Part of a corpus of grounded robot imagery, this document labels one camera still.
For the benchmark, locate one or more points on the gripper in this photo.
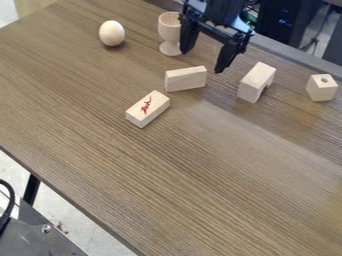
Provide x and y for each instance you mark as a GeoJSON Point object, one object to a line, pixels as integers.
{"type": "Point", "coordinates": [221, 15]}

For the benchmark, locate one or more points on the plain white rectangular block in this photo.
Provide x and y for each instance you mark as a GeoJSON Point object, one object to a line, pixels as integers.
{"type": "Point", "coordinates": [185, 78]}

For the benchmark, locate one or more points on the white wooden arch block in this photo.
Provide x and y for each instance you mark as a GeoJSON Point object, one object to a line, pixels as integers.
{"type": "Point", "coordinates": [255, 82]}

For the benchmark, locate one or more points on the white block with red mark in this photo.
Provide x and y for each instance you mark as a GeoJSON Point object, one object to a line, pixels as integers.
{"type": "Point", "coordinates": [147, 108]}

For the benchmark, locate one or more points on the white wooden egg cup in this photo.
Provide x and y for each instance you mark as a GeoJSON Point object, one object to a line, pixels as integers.
{"type": "Point", "coordinates": [169, 33]}

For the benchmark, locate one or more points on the white wooden egg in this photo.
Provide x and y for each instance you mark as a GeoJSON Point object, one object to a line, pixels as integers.
{"type": "Point", "coordinates": [111, 33]}

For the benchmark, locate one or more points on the white cube with hole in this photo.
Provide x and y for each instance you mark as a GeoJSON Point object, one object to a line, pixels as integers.
{"type": "Point", "coordinates": [321, 87]}

